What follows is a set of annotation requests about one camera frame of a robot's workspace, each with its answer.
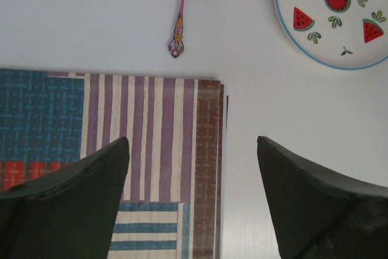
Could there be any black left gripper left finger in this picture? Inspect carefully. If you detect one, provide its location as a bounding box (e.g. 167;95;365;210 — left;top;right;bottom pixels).
1;137;130;259

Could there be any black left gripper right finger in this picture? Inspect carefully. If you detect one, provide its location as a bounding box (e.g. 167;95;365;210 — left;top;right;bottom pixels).
257;136;387;258

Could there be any striped patchwork placemat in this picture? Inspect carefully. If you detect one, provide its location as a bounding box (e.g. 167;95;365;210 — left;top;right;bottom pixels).
1;69;226;258

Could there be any pink handled spoon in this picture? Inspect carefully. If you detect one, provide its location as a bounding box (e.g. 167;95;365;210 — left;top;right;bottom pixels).
168;0;185;58

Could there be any white watermelon pattern plate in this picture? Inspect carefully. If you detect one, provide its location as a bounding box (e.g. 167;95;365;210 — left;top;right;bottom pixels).
275;0;387;70

